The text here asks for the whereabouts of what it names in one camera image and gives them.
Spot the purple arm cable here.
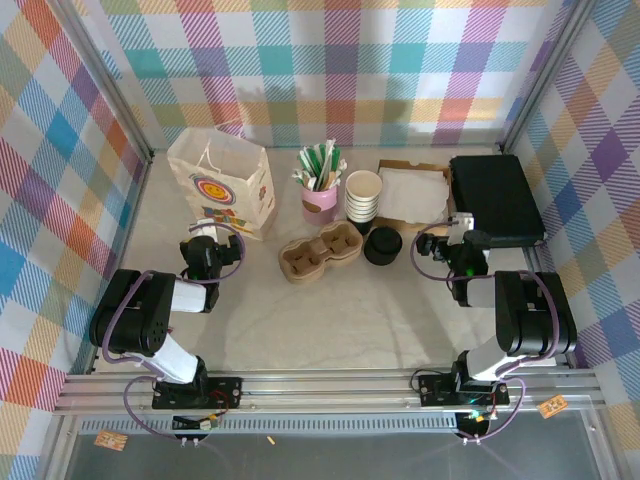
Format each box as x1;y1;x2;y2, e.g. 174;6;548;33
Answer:
410;222;559;444
102;222;249;444

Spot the black flat box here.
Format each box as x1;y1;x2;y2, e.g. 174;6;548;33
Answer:
448;153;547;247

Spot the aluminium frame rail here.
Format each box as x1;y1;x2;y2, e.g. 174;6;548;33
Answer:
52;369;609;416

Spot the black cable connector module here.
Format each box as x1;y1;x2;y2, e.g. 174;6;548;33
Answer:
172;413;222;432
457;409;494;435

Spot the stack of white napkins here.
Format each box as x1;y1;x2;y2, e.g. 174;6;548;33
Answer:
377;167;451;224

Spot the box of white napkins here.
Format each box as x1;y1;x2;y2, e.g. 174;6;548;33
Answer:
375;158;457;232

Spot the stack of black cup lids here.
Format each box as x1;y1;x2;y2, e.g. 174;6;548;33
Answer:
363;225;404;266

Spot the grey metal base panel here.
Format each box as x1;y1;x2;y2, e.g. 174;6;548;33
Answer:
44;429;616;480

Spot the aluminium frame post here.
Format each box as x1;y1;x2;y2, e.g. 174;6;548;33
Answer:
57;0;155;164
497;0;601;154

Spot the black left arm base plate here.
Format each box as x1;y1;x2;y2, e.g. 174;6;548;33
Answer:
151;375;245;411

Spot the pink straw holder cup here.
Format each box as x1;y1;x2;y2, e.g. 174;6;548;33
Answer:
301;182;342;226

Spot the orange tag sticker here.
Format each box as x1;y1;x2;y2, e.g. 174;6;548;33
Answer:
538;394;566;417
94;430;129;451

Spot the stack of brown cup carriers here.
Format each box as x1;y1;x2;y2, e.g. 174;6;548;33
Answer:
278;221;365;285

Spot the white smiley print paper bag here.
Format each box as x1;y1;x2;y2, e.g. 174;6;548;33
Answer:
166;127;277;244

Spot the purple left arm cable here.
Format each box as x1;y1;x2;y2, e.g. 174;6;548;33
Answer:
102;222;249;444

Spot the grey slotted cable duct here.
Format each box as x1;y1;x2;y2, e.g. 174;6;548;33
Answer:
79;413;459;435

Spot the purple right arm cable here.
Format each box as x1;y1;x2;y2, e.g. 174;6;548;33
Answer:
410;222;559;444

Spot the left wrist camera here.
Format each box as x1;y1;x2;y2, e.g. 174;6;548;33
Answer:
191;217;222;240

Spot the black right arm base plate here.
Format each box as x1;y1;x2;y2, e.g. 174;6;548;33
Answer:
417;372;511;407

